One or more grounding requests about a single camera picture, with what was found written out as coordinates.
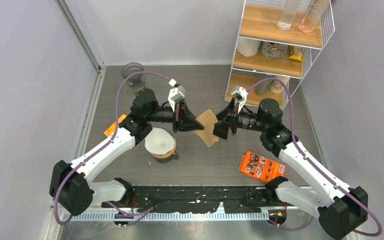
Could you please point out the cream printed cup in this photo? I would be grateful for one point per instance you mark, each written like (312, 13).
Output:
(276, 87)

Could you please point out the brown paper coffee filter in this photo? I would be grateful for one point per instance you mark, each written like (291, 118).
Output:
(208, 119)

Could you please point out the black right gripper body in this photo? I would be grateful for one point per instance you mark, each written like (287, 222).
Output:
(233, 119)

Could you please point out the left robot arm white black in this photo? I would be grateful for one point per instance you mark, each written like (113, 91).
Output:
(72, 183)

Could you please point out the white paper coffee filter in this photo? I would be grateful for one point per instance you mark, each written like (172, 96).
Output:
(157, 133)

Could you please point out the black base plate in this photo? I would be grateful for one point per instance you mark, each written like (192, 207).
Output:
(200, 199)

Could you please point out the pink tinted glass bottle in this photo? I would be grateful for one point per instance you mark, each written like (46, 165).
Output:
(312, 15)

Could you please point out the orange sponge box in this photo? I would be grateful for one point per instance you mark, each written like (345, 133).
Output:
(110, 130)

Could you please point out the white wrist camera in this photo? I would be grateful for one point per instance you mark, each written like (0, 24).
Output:
(240, 95)
(175, 94)

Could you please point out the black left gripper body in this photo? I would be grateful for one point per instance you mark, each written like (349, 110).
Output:
(175, 117)

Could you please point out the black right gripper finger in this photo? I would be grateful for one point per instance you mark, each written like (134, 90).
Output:
(226, 111)
(222, 129)

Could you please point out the grey green bottle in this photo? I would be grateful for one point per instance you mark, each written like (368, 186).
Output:
(263, 87)

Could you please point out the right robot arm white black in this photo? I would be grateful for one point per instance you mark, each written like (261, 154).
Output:
(338, 207)

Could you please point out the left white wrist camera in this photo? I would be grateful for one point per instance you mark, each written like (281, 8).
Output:
(175, 94)

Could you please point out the white wire wooden shelf rack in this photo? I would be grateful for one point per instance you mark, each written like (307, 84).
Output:
(259, 21)

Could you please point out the clear glass bottle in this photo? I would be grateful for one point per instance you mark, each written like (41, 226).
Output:
(289, 12)

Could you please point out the orange snack packet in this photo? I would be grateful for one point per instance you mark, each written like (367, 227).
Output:
(260, 168)

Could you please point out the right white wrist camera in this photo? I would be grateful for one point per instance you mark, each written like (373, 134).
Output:
(240, 95)

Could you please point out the yellow snack bag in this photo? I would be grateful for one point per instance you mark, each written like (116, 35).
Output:
(296, 53)

